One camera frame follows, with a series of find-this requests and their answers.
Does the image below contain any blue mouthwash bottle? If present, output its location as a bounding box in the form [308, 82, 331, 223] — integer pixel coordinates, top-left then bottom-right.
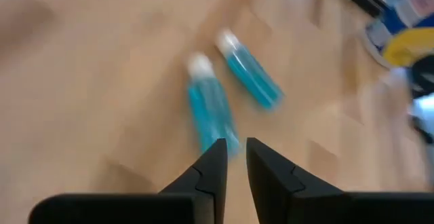
[185, 52, 242, 157]
[214, 28, 286, 112]

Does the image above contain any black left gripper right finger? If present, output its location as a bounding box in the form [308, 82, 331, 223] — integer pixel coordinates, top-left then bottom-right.
[246, 137, 434, 224]

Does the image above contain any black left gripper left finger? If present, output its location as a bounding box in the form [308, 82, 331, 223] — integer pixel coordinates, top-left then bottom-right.
[28, 138, 229, 224]

